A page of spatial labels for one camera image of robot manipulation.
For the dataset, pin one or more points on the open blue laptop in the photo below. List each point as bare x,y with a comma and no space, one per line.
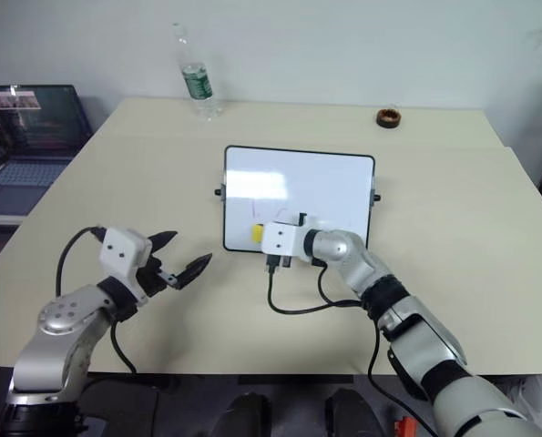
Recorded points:
38,132

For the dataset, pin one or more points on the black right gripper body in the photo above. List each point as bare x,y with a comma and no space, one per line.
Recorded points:
303,219

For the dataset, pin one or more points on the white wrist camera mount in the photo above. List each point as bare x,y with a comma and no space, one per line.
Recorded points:
120,248
279,239

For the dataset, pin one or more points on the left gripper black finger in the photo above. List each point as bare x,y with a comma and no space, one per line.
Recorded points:
194,269
163,240

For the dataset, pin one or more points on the small orange object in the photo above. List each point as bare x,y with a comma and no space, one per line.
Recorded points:
405,421

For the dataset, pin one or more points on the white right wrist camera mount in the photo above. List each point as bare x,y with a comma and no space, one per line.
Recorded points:
279,239

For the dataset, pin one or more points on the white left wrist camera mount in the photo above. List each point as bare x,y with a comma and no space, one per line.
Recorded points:
120,248

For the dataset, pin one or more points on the yellow eraser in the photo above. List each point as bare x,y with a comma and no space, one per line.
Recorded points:
257,233

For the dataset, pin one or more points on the black-framed whiteboard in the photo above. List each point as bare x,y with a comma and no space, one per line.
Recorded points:
298,177

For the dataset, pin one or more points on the clear bottle with green label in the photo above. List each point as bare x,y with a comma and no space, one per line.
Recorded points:
197,82

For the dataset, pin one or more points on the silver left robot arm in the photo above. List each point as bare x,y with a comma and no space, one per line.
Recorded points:
61,314

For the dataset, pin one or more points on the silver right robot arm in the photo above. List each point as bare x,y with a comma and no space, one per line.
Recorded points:
416,346

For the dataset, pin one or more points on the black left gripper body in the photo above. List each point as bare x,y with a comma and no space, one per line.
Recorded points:
150,277

